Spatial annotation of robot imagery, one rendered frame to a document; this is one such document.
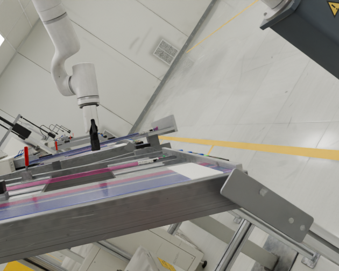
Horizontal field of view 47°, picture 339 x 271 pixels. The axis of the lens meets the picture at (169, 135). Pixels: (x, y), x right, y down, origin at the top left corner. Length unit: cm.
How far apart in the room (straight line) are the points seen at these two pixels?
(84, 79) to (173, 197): 93
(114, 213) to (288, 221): 28
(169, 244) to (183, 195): 157
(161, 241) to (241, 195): 159
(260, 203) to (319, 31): 69
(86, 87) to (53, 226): 93
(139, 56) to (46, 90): 213
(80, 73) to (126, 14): 764
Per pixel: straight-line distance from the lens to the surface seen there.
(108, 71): 883
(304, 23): 122
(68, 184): 132
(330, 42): 125
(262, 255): 177
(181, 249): 224
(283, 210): 68
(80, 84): 152
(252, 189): 65
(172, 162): 103
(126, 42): 898
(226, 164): 75
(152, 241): 220
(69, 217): 64
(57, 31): 145
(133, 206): 65
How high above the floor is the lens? 99
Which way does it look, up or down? 11 degrees down
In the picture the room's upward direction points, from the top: 57 degrees counter-clockwise
